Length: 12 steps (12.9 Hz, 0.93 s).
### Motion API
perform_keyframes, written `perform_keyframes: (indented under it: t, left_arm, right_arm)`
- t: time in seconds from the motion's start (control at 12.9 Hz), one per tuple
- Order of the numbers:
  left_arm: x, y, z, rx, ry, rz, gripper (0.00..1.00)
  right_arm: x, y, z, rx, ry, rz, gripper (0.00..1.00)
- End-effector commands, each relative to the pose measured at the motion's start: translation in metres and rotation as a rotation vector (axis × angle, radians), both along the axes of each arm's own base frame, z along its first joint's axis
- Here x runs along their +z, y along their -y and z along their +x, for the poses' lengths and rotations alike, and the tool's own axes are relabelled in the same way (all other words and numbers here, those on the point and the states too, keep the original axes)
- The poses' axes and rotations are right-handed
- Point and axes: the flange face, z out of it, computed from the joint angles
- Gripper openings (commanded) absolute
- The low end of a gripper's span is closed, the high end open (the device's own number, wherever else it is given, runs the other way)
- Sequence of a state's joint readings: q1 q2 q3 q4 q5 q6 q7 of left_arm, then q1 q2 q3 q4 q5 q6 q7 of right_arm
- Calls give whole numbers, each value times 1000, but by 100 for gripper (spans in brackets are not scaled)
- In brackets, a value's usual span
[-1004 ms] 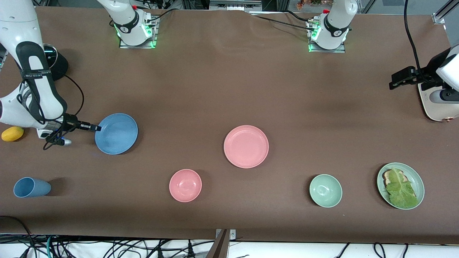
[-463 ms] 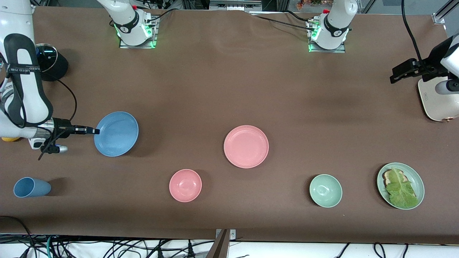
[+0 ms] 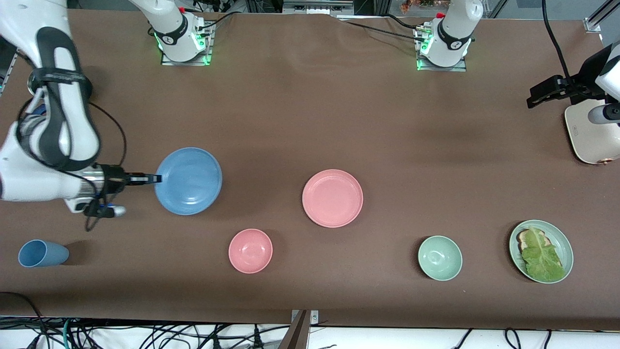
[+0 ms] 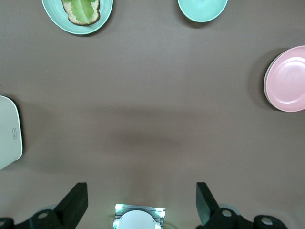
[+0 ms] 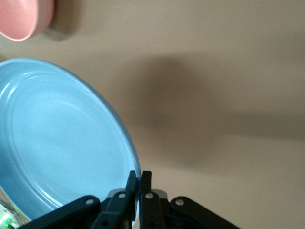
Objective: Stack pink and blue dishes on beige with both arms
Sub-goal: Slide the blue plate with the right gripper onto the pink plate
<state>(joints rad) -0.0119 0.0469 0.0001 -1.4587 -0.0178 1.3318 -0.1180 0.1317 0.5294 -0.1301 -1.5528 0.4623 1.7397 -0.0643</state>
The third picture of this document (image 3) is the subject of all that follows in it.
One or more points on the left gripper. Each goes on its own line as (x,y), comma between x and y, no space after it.
(574,87)

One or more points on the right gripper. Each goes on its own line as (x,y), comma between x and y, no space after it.
(115,180)

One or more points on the blue plate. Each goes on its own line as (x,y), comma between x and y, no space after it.
(190,182)

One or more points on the pink plate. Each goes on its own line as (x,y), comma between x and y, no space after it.
(332,198)

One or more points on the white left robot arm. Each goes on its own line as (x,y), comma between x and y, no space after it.
(450,39)

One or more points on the cream white board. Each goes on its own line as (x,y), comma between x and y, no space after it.
(591,140)

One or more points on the blue cup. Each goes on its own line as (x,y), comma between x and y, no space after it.
(43,254)

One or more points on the pink bowl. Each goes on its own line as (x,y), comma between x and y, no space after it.
(250,251)

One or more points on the toasted bread slice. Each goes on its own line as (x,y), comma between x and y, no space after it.
(523,237)

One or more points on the green plate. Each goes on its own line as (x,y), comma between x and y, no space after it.
(563,242)

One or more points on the green lettuce leaf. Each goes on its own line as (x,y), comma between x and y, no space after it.
(540,259)

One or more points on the brown table cover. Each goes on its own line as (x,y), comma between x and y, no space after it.
(310,121)

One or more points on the green bowl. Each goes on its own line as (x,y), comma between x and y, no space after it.
(440,258)

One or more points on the metal table bracket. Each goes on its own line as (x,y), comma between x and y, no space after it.
(302,322)

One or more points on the grey metal rail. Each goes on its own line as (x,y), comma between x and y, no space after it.
(317,7)

